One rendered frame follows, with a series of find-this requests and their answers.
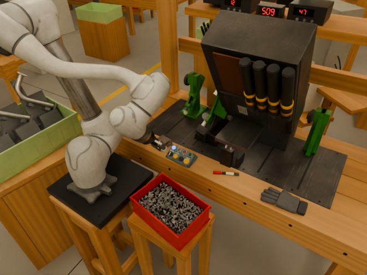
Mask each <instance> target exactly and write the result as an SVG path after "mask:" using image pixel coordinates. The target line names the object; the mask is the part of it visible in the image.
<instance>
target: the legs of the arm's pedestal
mask: <svg viewBox="0 0 367 275"><path fill-rule="evenodd" d="M54 205H55V204H54ZM55 207H56V209H57V211H58V213H59V215H60V217H61V219H62V221H63V223H64V225H65V227H66V228H67V230H68V232H69V234H70V236H71V238H72V240H73V242H74V244H75V246H76V248H77V250H78V252H79V254H80V256H81V258H82V259H83V261H84V263H85V265H86V267H87V269H88V271H89V273H90V275H102V274H103V275H128V274H129V273H130V271H131V270H132V269H133V267H134V266H135V265H136V264H137V263H138V261H139V260H138V256H137V251H136V248H135V244H134V241H133V236H132V235H130V234H129V233H127V232H125V231H124V230H123V226H122V223H121V220H122V219H123V218H124V217H125V216H127V218H129V217H130V216H131V215H132V214H133V210H132V209H134V208H133V204H132V201H131V200H130V201H129V202H128V203H127V204H126V205H125V206H124V207H123V208H122V209H121V210H120V211H119V212H118V213H117V214H116V215H115V216H114V217H113V218H112V219H111V220H110V221H109V222H108V223H107V224H106V225H105V226H104V227H103V228H102V229H101V230H100V229H97V230H96V231H95V232H92V231H91V230H90V229H88V228H87V227H85V226H84V225H82V224H81V223H80V222H78V221H77V220H76V219H74V218H73V217H71V216H70V215H69V214H67V213H66V212H65V211H63V210H62V209H60V208H59V207H58V206H56V205H55ZM130 230H131V229H130ZM88 234H89V236H88ZM131 234H132V232H131ZM90 239H91V240H90ZM92 243H93V245H92ZM113 243H114V245H113ZM127 245H130V246H131V247H132V248H134V249H135V251H134V252H133V253H132V255H131V256H130V257H129V258H128V259H127V261H126V262H125V263H124V264H123V265H122V266H121V265H120V262H119V260H118V257H117V254H116V251H115V248H117V249H118V250H119V251H121V252H122V251H123V250H124V249H125V248H126V247H127ZM147 245H148V248H149V253H150V259H151V263H152V256H151V251H150V245H149V240H148V239H147ZM93 246H94V247H93ZM114 246H115V248H114Z"/></svg>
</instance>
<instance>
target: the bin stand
mask: <svg viewBox="0 0 367 275"><path fill-rule="evenodd" d="M209 218H210V220H209V222H208V223H207V224H206V225H205V226H204V227H203V228H202V229H201V230H200V231H199V232H198V233H197V234H196V235H195V236H194V237H193V238H192V239H191V240H190V241H189V242H188V243H187V244H186V245H185V246H184V248H183V249H182V250H181V251H180V252H179V251H178V250H177V249H175V248H174V247H173V246H172V245H171V244H170V243H169V242H167V241H166V240H165V239H164V238H163V237H162V236H161V235H159V234H158V233H157V232H156V231H155V230H154V229H153V228H152V227H150V226H149V225H148V224H147V223H145V222H144V221H143V220H142V219H141V218H140V217H139V216H138V215H136V214H135V213H134V212H133V214H132V215H131V216H130V217H129V218H128V219H127V223H128V227H130V229H131V232H132V236H133V241H134V244H135V248H136V251H137V256H138V260H139V264H140V268H141V272H142V275H153V269H152V264H151V259H150V253H149V248H148V245H147V239H148V240H149V241H151V242H152V243H154V244H155V245H157V246H159V247H160V248H162V251H163V259H164V265H166V266H167V267H168V268H171V266H172V265H173V263H174V259H173V257H175V258H176V263H177V275H191V254H190V252H191V251H192V249H193V248H194V246H195V245H196V244H197V242H198V241H199V266H198V275H209V265H210V251H211V237H212V224H213V223H214V220H215V215H214V214H213V213H211V212H209Z"/></svg>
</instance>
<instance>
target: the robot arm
mask: <svg viewBox="0 0 367 275"><path fill-rule="evenodd" d="M58 21H59V11H58V8H57V6H56V4H55V3H54V2H53V1H52V0H11V1H9V2H8V3H4V4H0V47H1V48H3V49H5V50H7V51H8V52H10V53H12V54H13V55H15V56H16V57H18V58H20V59H22V60H24V61H26V62H28V63H30V64H32V65H34V66H36V67H37V68H39V69H41V70H43V71H45V72H47V73H49V74H51V75H54V76H55V77H56V79H57V80H58V81H59V83H60V85H61V86H62V88H63V89H64V91H65V93H66V94H67V96H68V97H69V99H70V101H71V102H72V104H73V105H74V107H75V108H76V110H77V112H78V113H79V115H80V116H81V118H82V121H81V127H82V132H83V136H78V137H76V138H74V139H72V140H71V141H70V142H69V143H68V145H67V147H66V151H65V160H66V165H67V168H68V171H69V173H70V176H71V178H72V180H73V182H72V183H71V184H69V185H67V189H68V190H69V191H73V192H74V193H76V194H78V195H79V196H81V197H82V198H84V199H85V200H87V202H88V203H89V204H93V203H94V202H95V201H96V200H97V198H98V197H99V196H101V195H102V194H106V195H111V194H112V192H113V191H112V190H111V189H110V188H109V187H110V186H111V185H113V184H114V183H116V182H117V178H116V177H114V176H111V175H109V174H107V173H106V171H105V168H106V166H107V163H108V160H109V157H110V156H111V155H112V153H113V152H114V151H115V150H116V148H117V147H118V145H119V143H120V142H121V140H122V137H123V136H124V137H126V138H129V139H132V140H134V141H137V142H139V143H142V144H145V145H147V144H151V145H154V146H156V147H157V148H158V149H159V150H161V151H163V152H166V150H167V146H166V145H165V144H164V143H163V141H159V140H158V139H157V138H156V137H155V134H154V132H153V130H151V127H150V126H149V125H148V124H147V123H148V121H149V119H150V118H151V116H152V115H153V114H154V113H155V112H156V111H157V110H158V109H159V108H160V106H161V105H162V104H163V102H164V101H165V99H166V97H167V95H168V93H169V91H170V81H169V79H168V78H167V77H166V76H165V75H164V74H163V73H161V72H155V73H152V74H151V75H150V76H147V75H146V74H145V75H139V74H136V73H135V72H133V71H131V70H129V69H126V68H124V67H119V66H115V65H104V64H88V63H74V62H73V60H72V58H71V57H70V55H69V53H68V51H67V49H66V48H65V46H64V45H63V43H62V41H61V39H60V36H61V31H60V27H59V23H58ZM84 79H109V80H118V81H121V82H123V83H124V84H125V85H126V86H127V87H128V88H129V94H130V95H131V96H132V98H133V99H132V101H131V102H130V103H129V104H127V105H126V106H119V107H116V108H114V109H113V110H112V111H111V113H109V112H108V111H107V110H103V109H101V108H100V107H99V105H98V104H97V102H96V100H95V98H94V96H93V95H92V93H91V91H90V90H89V88H88V86H87V84H86V82H85V81H84Z"/></svg>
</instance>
